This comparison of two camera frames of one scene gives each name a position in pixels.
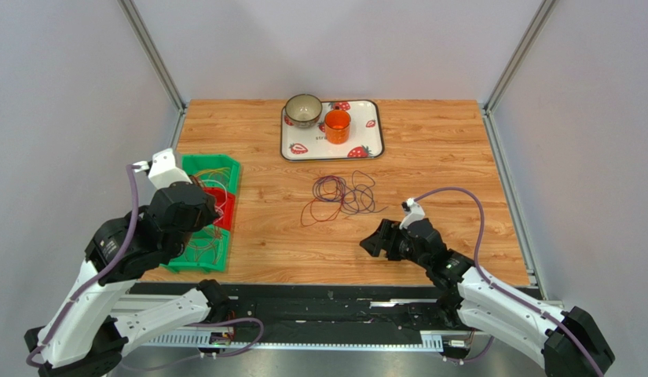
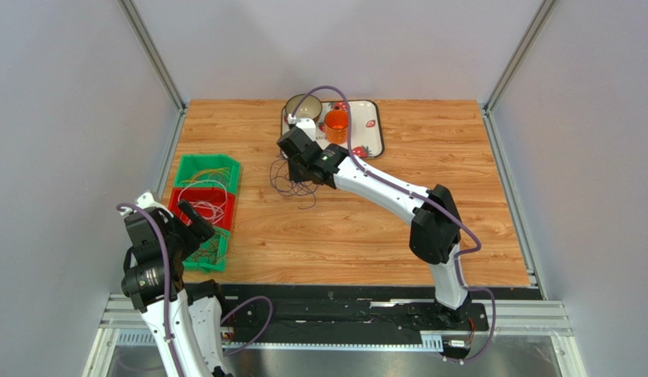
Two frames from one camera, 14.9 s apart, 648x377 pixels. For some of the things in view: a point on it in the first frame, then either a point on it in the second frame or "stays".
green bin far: [216, 171] stays
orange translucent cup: [337, 126] stays
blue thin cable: [359, 199] -> [281, 181]
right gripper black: [388, 240] -> [297, 166]
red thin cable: [319, 221] -> [214, 249]
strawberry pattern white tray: [309, 144] stays
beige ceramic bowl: [303, 110] stays
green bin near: [206, 250] stays
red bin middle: [225, 206] stays
